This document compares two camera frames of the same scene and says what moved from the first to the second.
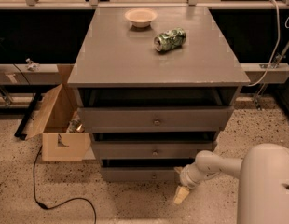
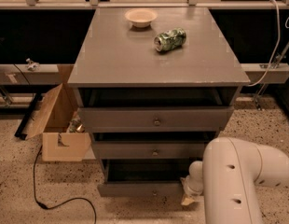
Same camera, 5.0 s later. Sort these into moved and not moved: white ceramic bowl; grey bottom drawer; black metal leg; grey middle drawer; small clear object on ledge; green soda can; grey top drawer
Moved: grey bottom drawer
Not moved: grey top drawer; grey middle drawer; green soda can; small clear object on ledge; white ceramic bowl; black metal leg
